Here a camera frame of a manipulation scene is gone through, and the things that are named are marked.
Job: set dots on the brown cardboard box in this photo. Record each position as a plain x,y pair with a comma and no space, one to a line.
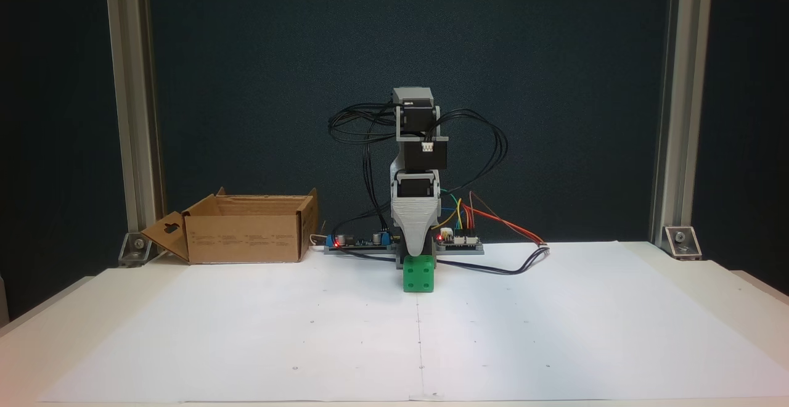
246,237

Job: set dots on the blue circuit board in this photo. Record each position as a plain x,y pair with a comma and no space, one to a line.
357,243

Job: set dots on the metal corner bracket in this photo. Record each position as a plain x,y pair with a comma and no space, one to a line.
683,242
137,250

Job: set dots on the green die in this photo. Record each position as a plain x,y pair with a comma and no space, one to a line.
419,277

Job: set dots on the aluminium frame post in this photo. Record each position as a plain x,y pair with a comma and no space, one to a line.
132,86
681,86

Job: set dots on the broad grey fixed gripper finger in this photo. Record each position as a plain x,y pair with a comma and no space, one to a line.
417,228

